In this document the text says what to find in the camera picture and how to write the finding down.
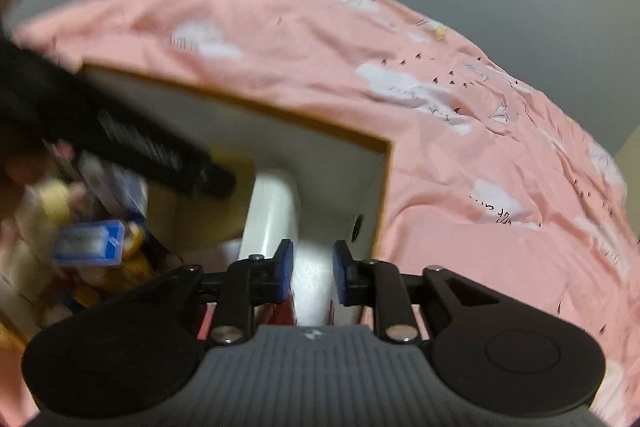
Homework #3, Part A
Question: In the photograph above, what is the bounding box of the white cylindrical bottle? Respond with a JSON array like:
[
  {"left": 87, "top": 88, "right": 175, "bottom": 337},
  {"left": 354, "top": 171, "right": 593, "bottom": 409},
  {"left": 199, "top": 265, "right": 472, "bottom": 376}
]
[{"left": 239, "top": 169, "right": 361, "bottom": 328}]

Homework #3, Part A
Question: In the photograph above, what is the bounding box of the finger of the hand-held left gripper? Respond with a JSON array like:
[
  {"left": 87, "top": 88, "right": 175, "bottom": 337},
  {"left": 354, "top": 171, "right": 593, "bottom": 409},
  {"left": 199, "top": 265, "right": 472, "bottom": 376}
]
[{"left": 202, "top": 154, "right": 237, "bottom": 201}]

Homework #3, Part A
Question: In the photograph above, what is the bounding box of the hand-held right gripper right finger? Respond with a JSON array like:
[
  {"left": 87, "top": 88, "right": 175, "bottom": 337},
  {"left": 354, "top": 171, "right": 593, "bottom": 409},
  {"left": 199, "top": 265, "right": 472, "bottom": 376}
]
[{"left": 332, "top": 239, "right": 502, "bottom": 344}]

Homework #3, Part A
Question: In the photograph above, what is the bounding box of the pink printed blanket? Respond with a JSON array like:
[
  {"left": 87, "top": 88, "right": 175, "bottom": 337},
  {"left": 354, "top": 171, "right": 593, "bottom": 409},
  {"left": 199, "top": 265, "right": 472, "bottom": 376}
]
[{"left": 0, "top": 0, "right": 640, "bottom": 427}]

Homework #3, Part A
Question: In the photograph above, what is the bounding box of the blue white labelled packet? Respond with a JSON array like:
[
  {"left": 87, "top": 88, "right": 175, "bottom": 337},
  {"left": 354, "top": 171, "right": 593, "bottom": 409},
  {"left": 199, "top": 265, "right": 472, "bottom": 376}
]
[{"left": 51, "top": 219, "right": 126, "bottom": 268}]

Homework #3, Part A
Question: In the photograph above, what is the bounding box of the orange cardboard box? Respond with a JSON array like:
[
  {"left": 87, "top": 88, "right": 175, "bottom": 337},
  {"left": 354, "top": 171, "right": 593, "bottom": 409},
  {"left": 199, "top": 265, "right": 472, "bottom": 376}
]
[{"left": 50, "top": 64, "right": 394, "bottom": 328}]

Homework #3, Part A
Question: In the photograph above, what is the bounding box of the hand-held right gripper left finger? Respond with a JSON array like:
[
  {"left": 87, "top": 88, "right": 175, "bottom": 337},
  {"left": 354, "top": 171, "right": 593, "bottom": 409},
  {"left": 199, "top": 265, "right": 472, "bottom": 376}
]
[{"left": 165, "top": 238, "right": 296, "bottom": 346}]

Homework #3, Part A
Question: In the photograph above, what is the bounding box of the cream door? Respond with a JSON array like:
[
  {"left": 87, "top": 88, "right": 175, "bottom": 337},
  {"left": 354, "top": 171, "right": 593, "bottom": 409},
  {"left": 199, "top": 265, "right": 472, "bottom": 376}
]
[{"left": 614, "top": 127, "right": 640, "bottom": 208}]

